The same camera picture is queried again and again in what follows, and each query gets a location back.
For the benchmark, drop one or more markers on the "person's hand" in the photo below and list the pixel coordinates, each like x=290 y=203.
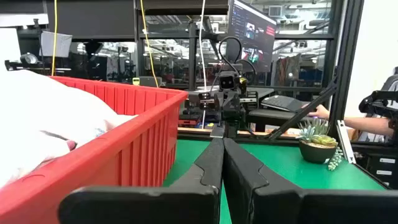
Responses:
x=321 y=112

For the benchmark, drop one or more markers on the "person at desk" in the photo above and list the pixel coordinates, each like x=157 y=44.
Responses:
x=376 y=104

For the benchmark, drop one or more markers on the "white button shirt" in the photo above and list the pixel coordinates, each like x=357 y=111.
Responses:
x=46 y=118

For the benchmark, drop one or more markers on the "black aluminium rig frame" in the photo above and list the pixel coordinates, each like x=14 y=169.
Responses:
x=345 y=62

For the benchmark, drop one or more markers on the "red plastic laundry bin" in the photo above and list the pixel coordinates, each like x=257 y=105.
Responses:
x=140 y=149

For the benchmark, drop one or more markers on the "white paper sheet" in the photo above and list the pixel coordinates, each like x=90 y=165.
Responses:
x=56 y=45

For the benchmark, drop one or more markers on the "succulent plant in dark pot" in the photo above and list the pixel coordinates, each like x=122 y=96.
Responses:
x=315 y=149

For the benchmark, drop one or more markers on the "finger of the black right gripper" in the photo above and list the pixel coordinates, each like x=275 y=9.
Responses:
x=234 y=129
x=227 y=129

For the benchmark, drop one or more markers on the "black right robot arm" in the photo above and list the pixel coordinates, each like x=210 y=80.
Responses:
x=235 y=67

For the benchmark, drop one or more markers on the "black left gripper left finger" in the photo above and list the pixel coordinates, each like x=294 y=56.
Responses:
x=140 y=205

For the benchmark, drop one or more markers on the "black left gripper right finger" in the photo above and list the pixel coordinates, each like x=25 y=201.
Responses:
x=280 y=205

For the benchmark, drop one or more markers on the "silver metal rail plate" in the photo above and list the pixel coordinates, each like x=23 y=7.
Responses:
x=345 y=141

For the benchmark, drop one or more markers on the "person's forearm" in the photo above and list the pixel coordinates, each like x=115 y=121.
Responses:
x=367 y=125

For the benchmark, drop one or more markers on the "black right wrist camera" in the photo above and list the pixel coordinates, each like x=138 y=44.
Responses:
x=228 y=81

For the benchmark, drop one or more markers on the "black labelled drawer cabinet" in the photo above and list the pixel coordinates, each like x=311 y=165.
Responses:
x=373 y=168

